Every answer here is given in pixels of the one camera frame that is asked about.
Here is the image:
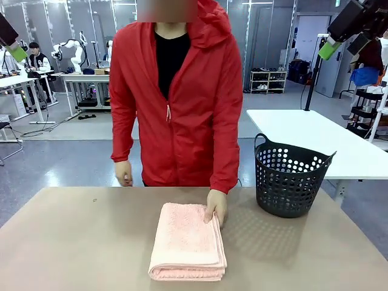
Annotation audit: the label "person's left forearm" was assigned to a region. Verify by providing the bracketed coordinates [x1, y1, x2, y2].
[209, 121, 244, 195]

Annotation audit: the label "large white table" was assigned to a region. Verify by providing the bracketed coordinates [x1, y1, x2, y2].
[246, 109, 388, 210]

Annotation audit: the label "white desk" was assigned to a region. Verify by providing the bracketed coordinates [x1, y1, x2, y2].
[60, 72, 110, 118]
[0, 70, 59, 125]

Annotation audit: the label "black utility cart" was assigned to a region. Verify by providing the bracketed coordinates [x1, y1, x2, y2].
[347, 87, 386, 137]

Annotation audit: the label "white metal frame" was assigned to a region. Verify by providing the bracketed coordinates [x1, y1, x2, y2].
[367, 81, 388, 144]

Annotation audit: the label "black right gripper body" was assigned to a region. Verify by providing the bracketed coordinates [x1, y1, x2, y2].
[363, 0, 388, 40]

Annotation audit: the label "person in red jacket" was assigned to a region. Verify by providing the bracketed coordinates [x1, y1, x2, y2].
[109, 0, 245, 195]

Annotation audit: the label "black perforated laundry basket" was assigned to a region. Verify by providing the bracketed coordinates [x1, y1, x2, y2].
[253, 133, 337, 219]

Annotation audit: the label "blue cloth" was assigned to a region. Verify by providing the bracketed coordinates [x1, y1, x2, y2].
[350, 67, 383, 88]

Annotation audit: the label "black bags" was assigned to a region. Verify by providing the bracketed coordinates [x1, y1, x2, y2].
[287, 59, 312, 85]

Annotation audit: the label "person in varsity jacket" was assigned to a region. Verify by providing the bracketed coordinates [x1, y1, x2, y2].
[27, 42, 53, 104]

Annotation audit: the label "black metal chair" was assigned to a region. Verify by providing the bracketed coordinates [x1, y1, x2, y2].
[0, 121, 24, 167]

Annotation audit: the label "black stand pole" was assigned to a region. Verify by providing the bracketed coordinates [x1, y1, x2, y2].
[303, 45, 324, 112]

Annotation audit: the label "dark hanging jacket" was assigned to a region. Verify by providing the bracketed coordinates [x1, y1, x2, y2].
[355, 38, 384, 76]

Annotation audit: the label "person's right forearm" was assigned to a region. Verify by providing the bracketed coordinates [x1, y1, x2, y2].
[110, 115, 136, 164]

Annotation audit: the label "person's right hand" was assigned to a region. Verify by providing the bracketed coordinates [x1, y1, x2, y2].
[115, 159, 134, 187]

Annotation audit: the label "person's left hand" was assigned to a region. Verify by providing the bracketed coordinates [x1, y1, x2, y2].
[205, 189, 229, 229]

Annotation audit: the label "pink terry towel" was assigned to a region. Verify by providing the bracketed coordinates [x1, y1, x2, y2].
[147, 202, 228, 282]

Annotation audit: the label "white shoe rack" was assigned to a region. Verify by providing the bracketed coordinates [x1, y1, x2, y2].
[250, 70, 288, 95]

